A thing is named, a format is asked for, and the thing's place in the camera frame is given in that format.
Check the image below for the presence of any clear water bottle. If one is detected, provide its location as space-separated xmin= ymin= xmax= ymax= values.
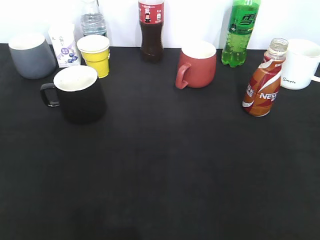
xmin=80 ymin=0 xmax=107 ymax=37

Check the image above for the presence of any black mug white inside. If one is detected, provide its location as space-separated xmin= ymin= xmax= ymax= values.
xmin=40 ymin=65 xmax=107 ymax=124

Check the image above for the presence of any green sprite bottle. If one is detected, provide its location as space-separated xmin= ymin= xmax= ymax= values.
xmin=221 ymin=0 xmax=261 ymax=68

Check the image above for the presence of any grey mug white inside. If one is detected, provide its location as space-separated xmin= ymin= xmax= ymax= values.
xmin=8 ymin=33 xmax=56 ymax=80

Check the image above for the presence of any white mug with script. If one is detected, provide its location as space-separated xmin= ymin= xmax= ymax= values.
xmin=280 ymin=38 xmax=320 ymax=90

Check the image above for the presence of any white blueberry milk carton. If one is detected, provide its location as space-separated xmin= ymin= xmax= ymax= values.
xmin=48 ymin=23 xmax=82 ymax=68

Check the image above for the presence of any red mug white inside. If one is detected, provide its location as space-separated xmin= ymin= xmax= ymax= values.
xmin=175 ymin=40 xmax=217 ymax=90

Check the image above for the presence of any yellow paper cup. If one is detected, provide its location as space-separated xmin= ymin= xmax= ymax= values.
xmin=76 ymin=35 xmax=110 ymax=79

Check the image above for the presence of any brown nescafe coffee bottle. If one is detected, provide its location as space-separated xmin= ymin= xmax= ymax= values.
xmin=242 ymin=38 xmax=289 ymax=117

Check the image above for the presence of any cola bottle red label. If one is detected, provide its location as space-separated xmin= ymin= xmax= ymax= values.
xmin=138 ymin=0 xmax=165 ymax=63

